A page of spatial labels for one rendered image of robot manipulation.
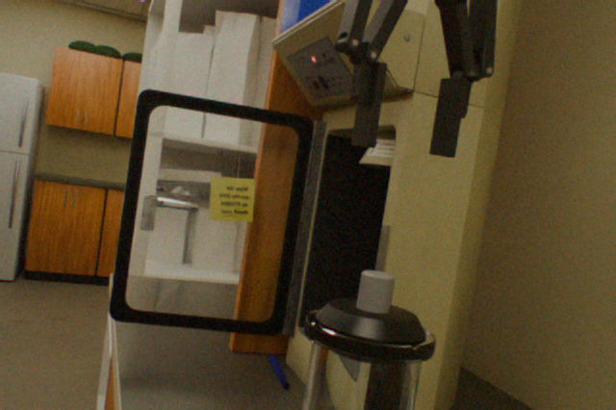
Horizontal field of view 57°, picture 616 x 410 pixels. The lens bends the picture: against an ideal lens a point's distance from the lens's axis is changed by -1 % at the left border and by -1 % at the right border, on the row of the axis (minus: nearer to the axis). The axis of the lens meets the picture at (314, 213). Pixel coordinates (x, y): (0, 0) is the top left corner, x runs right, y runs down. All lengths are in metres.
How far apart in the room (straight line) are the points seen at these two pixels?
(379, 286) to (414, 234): 0.31
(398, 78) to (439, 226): 0.20
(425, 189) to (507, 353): 0.54
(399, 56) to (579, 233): 0.51
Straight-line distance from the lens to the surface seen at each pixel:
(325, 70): 0.89
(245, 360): 1.07
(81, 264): 5.77
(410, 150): 0.75
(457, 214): 0.80
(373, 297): 0.47
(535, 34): 1.31
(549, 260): 1.15
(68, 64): 5.94
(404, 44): 0.76
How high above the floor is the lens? 1.28
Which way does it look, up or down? 3 degrees down
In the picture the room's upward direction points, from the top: 9 degrees clockwise
